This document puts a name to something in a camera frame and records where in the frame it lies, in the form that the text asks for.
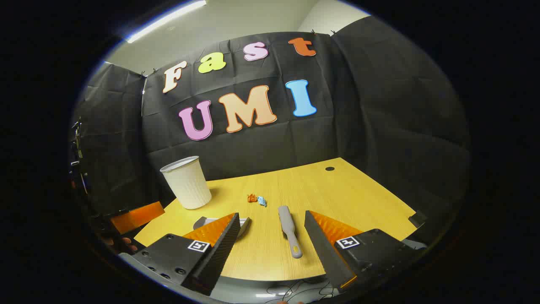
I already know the grey dustpan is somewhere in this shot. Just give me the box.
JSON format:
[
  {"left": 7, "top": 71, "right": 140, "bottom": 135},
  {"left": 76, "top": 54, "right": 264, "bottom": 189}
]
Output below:
[{"left": 193, "top": 216, "right": 251, "bottom": 239}]

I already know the white ribbed garbage bin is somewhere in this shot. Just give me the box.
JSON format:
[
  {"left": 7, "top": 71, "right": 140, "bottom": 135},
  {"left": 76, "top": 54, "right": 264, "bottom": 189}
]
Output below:
[{"left": 160, "top": 156, "right": 212, "bottom": 210}]

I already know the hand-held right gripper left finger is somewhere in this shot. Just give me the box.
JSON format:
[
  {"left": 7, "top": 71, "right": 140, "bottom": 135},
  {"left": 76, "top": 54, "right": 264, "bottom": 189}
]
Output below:
[{"left": 119, "top": 212, "right": 241, "bottom": 296}]

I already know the thin black cable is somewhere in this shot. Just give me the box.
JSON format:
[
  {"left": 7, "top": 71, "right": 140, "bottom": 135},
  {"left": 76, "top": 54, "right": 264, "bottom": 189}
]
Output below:
[{"left": 266, "top": 279, "right": 338, "bottom": 299}]

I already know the black metal stand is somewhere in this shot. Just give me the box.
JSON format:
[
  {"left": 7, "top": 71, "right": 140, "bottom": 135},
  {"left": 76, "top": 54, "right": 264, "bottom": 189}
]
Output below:
[{"left": 70, "top": 119, "right": 89, "bottom": 195}]

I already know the grey small broom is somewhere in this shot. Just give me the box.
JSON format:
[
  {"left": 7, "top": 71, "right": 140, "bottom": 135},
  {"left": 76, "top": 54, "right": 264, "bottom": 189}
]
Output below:
[{"left": 278, "top": 206, "right": 303, "bottom": 259}]

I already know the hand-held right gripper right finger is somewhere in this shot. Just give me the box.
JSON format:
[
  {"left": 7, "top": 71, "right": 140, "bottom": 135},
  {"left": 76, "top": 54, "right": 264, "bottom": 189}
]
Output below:
[{"left": 304, "top": 210, "right": 422, "bottom": 292}]

